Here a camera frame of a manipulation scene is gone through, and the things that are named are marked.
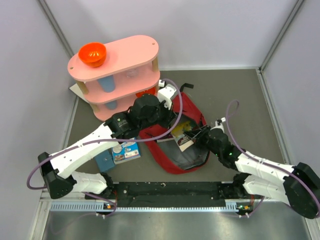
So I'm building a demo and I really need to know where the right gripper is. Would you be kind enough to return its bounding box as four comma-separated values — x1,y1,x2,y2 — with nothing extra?
184,124,222,157

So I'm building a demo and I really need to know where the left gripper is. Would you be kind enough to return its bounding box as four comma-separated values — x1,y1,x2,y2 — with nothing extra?
139,98,177,131

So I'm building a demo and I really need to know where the yellow and maroon book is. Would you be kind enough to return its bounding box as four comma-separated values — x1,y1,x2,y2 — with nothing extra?
171,120,197,152

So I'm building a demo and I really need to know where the red backpack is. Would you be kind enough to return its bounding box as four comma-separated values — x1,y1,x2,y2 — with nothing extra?
145,83,210,175

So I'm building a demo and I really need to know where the blue illustrated book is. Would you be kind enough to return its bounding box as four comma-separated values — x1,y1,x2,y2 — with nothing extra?
111,142,141,165

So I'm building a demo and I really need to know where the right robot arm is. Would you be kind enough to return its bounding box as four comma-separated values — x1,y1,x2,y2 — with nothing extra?
184,125,320,219

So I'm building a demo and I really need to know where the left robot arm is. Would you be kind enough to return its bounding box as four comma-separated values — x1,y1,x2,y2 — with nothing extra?
37,94,176,199

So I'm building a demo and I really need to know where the orange bowl lower shelf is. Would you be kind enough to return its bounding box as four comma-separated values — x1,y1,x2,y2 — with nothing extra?
135,87,156,98

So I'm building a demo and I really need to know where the clear plastic cup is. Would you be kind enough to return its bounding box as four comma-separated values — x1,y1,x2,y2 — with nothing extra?
125,68,139,78

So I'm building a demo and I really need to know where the blue plastic cup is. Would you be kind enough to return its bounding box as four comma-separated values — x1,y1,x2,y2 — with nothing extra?
97,75,116,93

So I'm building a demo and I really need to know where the pink three-tier wooden shelf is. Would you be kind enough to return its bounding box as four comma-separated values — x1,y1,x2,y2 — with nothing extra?
67,35,160,121

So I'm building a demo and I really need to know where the orange bowl on top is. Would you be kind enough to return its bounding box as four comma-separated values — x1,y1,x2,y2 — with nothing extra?
77,42,107,68

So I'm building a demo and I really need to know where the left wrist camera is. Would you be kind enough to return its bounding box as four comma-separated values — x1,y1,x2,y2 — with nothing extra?
157,83,178,110

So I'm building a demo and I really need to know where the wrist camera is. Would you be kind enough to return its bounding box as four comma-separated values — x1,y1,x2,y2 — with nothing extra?
211,117,226,132
157,83,178,110

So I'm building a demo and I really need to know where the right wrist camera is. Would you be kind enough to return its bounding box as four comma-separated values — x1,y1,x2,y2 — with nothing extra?
211,117,226,132

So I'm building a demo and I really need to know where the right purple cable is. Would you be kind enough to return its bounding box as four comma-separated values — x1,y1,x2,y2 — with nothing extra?
217,99,320,218

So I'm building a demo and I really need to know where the purple cable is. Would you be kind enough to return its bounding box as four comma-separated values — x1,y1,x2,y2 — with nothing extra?
217,99,320,218
26,78,183,219

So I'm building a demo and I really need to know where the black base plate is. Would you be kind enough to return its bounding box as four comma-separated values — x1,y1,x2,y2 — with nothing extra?
84,181,248,208

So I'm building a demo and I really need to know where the white slotted cable duct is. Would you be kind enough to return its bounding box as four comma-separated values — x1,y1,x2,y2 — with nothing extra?
50,198,241,213

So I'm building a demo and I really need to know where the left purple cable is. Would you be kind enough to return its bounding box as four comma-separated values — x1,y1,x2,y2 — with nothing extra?
26,78,183,219

